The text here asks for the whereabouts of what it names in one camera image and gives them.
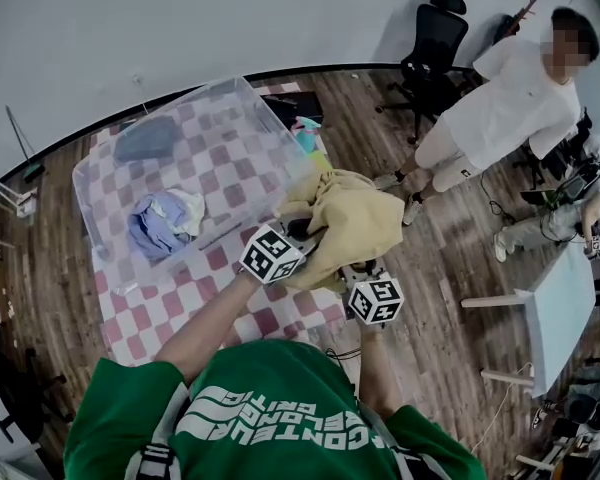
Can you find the white table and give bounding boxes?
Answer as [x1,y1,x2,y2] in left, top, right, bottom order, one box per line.
[460,241,598,400]

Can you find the pink white checkered mat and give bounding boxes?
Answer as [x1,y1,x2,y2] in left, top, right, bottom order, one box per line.
[87,81,349,369]

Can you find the person's green t-shirt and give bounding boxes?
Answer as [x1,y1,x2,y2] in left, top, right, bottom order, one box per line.
[64,339,487,480]

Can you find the green broom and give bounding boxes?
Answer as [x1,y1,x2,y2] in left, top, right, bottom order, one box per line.
[4,105,47,184]

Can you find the white cable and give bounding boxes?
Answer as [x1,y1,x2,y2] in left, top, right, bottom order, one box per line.
[471,361,537,455]

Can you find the white clothes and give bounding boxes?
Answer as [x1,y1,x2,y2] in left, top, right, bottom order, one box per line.
[171,187,207,237]

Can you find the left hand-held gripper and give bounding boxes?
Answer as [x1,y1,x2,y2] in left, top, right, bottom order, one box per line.
[238,215,324,286]

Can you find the black office chair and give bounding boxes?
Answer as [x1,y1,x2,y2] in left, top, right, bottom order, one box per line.
[376,0,482,145]

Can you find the dark grey clothes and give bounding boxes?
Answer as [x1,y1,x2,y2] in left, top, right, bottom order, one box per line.
[113,116,179,165]

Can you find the teal and pink clothes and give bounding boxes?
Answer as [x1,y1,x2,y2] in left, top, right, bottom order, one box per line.
[291,115,331,169]

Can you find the black swivel chair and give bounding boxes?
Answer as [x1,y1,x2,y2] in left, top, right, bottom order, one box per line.
[0,346,69,445]

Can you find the white frame stand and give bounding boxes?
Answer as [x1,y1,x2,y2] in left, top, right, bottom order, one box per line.
[0,179,37,220]

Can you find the light blue clothes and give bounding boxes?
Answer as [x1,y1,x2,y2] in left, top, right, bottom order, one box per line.
[126,190,194,264]

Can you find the person's left forearm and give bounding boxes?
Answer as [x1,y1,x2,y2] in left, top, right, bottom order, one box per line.
[153,271,262,385]

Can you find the wooden coat rack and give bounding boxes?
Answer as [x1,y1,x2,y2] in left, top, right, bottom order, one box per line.
[494,0,544,45]

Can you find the person's right forearm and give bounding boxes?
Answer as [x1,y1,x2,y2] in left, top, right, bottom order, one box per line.
[355,321,404,420]

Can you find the yellow clothes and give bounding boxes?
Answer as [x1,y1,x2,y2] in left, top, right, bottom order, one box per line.
[278,167,406,292]

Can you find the grey harness straps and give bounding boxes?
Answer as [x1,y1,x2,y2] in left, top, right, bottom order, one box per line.
[122,382,417,480]

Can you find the clear plastic basket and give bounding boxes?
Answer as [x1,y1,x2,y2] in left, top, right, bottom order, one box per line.
[71,76,322,289]

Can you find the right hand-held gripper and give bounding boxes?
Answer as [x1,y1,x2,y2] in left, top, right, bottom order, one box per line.
[337,262,406,327]

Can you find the black floor mat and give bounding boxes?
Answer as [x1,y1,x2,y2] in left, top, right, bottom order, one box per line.
[261,90,326,125]

